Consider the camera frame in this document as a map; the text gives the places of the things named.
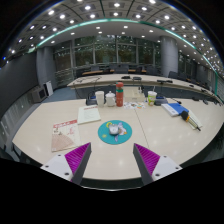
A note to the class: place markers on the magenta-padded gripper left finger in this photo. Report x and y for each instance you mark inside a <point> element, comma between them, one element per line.
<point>77,157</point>

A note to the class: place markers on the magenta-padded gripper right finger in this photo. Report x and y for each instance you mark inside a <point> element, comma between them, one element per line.
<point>146,158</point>

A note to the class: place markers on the silver grey computer mouse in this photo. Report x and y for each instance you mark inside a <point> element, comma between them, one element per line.
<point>114,129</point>

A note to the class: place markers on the round teal cartoon mouse pad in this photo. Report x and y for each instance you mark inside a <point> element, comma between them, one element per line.
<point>105,135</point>

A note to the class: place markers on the red and white booklet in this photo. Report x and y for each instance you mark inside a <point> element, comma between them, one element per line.
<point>65,135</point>

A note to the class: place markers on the white printed document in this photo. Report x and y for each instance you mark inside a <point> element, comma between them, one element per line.
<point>88,114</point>

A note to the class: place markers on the colourful sticker sheet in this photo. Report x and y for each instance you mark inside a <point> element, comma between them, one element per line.
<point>134,105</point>

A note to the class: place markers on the blue and white book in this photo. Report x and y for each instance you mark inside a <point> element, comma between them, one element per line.
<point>175,109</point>

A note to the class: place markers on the black gooseneck microphone base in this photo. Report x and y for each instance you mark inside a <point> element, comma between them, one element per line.
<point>90,101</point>

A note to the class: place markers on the black conference desk unit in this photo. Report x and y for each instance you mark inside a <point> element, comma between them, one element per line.
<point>161,100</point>

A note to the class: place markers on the paper cup with green print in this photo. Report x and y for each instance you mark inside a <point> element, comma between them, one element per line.
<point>152,98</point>

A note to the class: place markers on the stack of white paper cups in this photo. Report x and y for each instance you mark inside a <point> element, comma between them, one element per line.
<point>99,98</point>

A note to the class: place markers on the white lidded ceramic mug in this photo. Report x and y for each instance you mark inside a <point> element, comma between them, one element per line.
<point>110,99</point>

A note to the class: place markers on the red drink bottle green band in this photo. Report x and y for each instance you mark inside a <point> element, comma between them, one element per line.
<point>119,94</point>

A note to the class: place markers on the white box-shaped appliance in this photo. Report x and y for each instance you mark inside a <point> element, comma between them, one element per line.
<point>38,94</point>

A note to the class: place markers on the white upright panel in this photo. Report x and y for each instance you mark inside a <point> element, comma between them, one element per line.
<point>49,88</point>

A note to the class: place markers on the long curved conference desk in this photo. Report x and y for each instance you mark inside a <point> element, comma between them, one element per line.
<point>106,80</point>

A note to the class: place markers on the row of dark office chairs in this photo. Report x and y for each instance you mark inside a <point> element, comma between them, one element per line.
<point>151,70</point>

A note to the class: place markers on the group of ceiling lights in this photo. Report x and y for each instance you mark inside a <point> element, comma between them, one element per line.
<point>87,7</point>

